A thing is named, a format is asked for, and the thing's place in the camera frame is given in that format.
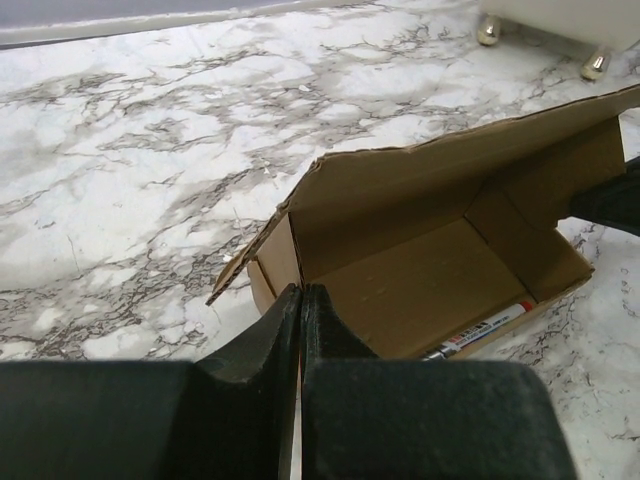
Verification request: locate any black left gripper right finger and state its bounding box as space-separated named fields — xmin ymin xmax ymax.
xmin=301 ymin=285 xmax=575 ymax=479

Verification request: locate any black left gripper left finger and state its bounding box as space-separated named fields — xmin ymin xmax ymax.
xmin=1 ymin=285 xmax=302 ymax=479

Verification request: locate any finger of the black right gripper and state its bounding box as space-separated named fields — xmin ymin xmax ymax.
xmin=560 ymin=157 xmax=639 ymax=235

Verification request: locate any red capped white marker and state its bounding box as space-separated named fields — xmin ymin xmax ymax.
xmin=421 ymin=301 xmax=533 ymax=361

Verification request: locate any brown cardboard box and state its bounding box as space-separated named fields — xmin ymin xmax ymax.
xmin=214 ymin=86 xmax=639 ymax=359

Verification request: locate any large white cylindrical roll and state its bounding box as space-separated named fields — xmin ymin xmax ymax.
xmin=476 ymin=0 xmax=639 ymax=81

